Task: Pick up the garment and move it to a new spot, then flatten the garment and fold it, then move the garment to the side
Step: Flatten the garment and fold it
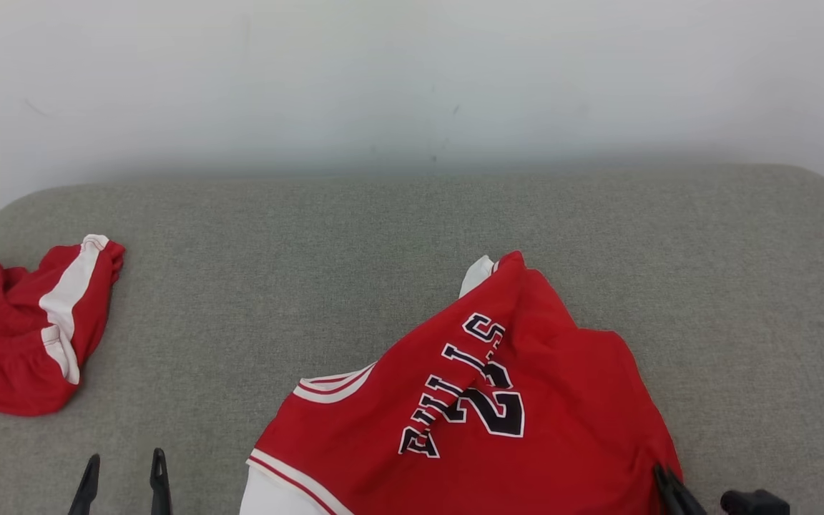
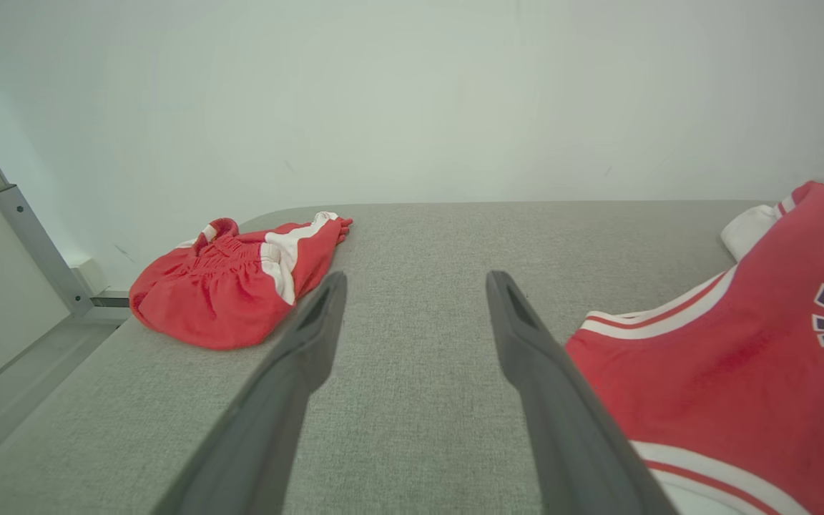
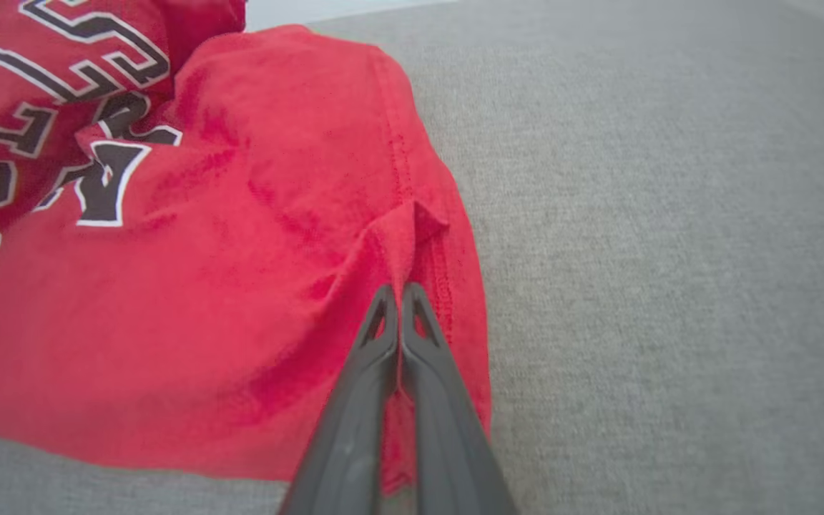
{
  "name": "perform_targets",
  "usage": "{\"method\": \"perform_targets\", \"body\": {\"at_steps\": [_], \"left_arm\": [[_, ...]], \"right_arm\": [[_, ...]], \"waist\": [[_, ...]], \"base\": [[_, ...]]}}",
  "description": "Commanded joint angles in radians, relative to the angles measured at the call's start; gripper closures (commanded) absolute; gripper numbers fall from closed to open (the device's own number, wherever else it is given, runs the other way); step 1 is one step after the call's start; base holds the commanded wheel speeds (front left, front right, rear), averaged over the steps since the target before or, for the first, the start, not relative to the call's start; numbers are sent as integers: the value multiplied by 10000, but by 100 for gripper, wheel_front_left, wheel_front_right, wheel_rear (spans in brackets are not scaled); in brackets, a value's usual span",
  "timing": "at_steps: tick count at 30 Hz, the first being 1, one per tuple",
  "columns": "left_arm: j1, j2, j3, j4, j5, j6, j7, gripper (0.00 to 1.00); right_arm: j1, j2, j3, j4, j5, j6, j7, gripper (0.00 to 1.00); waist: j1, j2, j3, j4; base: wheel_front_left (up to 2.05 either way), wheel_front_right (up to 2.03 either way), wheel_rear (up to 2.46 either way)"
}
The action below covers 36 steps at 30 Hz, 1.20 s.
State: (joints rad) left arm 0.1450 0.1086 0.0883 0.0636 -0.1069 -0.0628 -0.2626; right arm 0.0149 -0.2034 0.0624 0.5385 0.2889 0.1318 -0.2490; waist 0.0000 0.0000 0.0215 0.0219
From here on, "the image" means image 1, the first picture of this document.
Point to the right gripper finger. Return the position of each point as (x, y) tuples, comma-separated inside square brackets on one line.
[(692, 504), (672, 497)]

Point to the red basketball jersey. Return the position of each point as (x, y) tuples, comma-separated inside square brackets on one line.
[(569, 400)]

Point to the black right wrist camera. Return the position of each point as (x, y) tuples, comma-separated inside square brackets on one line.
[(755, 503)]

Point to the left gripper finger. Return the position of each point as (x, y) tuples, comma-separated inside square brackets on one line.
[(86, 490), (161, 486)]

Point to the red shorts with white stripe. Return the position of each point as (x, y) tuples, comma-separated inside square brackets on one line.
[(4, 357)]

